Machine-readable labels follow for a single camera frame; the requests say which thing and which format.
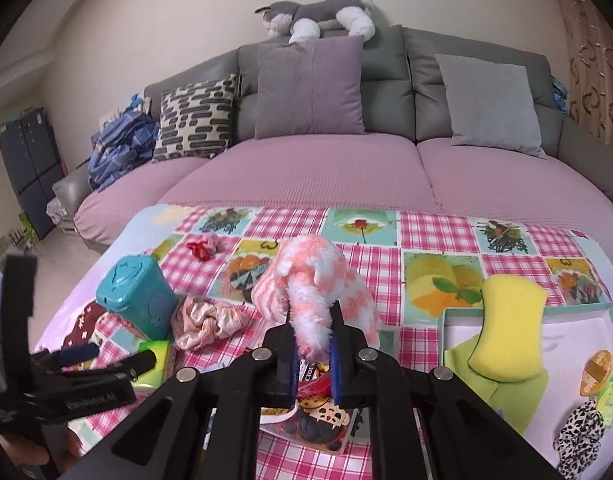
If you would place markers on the red scrunchie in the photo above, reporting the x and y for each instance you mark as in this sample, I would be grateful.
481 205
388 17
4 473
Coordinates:
196 251

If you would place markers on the blue plaid cloth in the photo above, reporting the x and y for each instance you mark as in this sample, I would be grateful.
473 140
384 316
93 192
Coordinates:
121 150

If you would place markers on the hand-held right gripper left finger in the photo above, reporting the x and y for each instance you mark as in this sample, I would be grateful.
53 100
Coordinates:
286 360

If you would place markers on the large green tissue pack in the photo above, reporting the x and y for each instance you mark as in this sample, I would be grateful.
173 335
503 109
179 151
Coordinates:
606 400

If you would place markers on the orange hair clip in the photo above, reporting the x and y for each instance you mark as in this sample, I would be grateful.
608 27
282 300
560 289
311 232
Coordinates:
596 372

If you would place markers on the pink satin scrunchie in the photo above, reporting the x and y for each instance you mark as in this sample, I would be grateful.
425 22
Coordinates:
206 322

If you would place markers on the black patterned pillow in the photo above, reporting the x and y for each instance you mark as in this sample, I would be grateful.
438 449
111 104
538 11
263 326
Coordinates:
196 117

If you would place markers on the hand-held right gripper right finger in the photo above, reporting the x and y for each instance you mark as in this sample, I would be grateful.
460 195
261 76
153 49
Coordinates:
336 360

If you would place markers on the small green tissue pack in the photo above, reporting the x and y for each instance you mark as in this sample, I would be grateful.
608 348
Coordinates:
156 352

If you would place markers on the grey sofa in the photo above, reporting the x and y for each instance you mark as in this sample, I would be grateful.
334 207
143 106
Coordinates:
386 85

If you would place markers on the white plastic bag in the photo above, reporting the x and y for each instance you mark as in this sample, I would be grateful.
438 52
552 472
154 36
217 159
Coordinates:
60 215

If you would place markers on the purple pillow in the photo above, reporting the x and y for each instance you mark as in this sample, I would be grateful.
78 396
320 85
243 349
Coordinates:
311 90

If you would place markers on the patterned curtain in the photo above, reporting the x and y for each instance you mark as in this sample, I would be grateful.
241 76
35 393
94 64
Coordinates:
596 60

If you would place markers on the clear plastic box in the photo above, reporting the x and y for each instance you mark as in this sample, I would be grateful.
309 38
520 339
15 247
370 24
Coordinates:
356 425

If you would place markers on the grey husky plush toy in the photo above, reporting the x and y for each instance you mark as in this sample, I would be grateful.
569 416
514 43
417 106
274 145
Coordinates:
326 10

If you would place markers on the dark cabinet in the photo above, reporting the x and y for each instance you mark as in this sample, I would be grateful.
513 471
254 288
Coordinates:
31 170

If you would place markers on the decorated tin box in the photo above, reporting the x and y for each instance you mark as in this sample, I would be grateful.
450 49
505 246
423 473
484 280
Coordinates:
311 425

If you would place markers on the yellow sponge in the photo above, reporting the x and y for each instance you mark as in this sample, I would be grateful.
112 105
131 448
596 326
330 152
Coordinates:
509 325

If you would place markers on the teal plastic box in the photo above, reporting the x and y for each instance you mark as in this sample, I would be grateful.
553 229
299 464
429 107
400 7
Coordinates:
136 295

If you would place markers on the green printed box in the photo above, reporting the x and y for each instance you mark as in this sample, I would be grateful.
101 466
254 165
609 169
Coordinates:
29 227

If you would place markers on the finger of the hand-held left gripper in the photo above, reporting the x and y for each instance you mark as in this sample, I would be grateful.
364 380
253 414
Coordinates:
76 354
121 366

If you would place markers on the grey pillow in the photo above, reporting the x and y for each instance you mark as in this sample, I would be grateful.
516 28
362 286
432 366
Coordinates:
491 105

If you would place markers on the teal cardboard tray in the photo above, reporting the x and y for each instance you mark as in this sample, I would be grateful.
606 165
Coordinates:
576 330

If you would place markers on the small blue cloth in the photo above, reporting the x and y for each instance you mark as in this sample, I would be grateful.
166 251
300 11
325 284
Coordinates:
561 95

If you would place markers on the yellow-green cloth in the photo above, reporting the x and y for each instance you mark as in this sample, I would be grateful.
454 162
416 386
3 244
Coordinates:
511 405

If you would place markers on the pink checkered tablecloth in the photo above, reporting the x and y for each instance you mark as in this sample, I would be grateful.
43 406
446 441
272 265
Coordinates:
436 232

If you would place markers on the leopard print scrunchie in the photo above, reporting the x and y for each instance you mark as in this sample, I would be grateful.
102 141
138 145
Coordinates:
581 435

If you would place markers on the pink fluffy sock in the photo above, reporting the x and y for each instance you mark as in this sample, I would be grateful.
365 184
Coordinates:
311 280

